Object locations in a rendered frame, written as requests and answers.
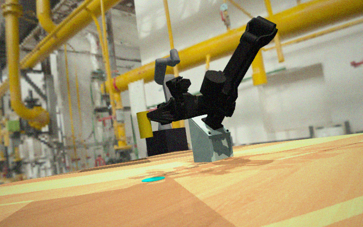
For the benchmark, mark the yellow cylinder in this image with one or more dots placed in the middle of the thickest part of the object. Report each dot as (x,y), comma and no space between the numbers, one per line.
(144,125)

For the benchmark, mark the cyan circle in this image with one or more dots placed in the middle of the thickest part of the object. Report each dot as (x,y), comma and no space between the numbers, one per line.
(151,179)

